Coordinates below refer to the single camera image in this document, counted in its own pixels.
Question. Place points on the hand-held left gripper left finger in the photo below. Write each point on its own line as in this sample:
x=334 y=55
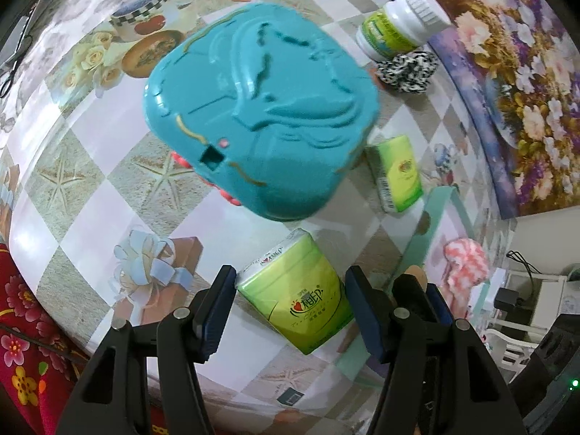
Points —
x=214 y=318

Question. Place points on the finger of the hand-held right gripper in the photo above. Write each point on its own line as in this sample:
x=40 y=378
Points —
x=414 y=294

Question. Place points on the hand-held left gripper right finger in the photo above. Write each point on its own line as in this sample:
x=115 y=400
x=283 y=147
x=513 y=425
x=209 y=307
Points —
x=368 y=318

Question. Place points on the pink white striped cloth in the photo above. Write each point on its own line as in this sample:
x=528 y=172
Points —
x=466 y=266

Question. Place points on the large green tissue pack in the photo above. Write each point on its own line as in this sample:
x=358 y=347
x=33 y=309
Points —
x=299 y=292

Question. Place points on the white chair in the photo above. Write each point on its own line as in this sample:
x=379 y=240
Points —
x=510 y=344

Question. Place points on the clear glass tray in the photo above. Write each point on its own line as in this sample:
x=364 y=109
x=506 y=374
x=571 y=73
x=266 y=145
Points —
x=436 y=217

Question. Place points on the white shelf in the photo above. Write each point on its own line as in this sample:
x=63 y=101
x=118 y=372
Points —
x=543 y=299

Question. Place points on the black power adapter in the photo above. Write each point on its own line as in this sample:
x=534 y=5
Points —
x=507 y=299

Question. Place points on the small green tissue pack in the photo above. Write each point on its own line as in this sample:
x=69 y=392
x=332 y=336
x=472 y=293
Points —
x=399 y=176

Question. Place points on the printed checkered tablecloth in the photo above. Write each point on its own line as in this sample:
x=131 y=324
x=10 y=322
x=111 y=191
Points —
x=99 y=181

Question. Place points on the red floral cloth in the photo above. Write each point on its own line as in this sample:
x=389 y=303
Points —
x=22 y=349

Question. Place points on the teal plastic case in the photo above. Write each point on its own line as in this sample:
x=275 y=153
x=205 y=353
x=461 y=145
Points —
x=263 y=108

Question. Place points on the black white patterned scrunchie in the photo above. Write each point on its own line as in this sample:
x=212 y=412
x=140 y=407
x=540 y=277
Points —
x=408 y=71

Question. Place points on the floral painting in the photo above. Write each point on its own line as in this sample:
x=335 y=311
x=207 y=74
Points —
x=512 y=81

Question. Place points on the white bottle green label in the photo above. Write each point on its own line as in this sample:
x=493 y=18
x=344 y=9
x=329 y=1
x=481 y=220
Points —
x=398 y=22

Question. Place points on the grey floral cloth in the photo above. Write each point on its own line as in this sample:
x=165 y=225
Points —
x=81 y=2

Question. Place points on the smartphone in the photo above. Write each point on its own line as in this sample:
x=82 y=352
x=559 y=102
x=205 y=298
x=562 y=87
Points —
x=20 y=31

